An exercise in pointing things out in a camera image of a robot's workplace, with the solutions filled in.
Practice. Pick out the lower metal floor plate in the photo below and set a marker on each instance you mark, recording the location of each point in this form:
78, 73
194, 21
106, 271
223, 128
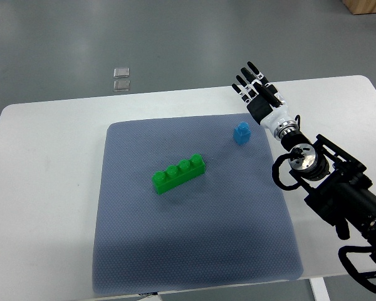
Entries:
121, 85

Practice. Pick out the white table leg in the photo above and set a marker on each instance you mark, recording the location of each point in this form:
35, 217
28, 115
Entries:
319, 290

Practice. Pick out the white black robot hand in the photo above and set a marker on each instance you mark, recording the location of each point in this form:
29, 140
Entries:
264, 102

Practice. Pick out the small blue toy block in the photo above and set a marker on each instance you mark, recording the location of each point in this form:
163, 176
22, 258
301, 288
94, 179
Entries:
242, 133

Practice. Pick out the upper metal floor plate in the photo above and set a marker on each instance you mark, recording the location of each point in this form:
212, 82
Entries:
121, 72

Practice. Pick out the long green toy block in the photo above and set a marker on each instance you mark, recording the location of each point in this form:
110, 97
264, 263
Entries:
175, 175

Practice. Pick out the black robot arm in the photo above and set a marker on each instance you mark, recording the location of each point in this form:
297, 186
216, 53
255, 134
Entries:
338, 192

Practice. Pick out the metal floor plate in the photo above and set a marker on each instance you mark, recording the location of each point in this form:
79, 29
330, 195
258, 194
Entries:
121, 85
121, 72

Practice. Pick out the wooden box corner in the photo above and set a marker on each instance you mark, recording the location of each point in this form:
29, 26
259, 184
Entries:
358, 7

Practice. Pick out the blue-grey textured mat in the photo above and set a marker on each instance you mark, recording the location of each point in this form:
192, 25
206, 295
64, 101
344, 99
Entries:
228, 226

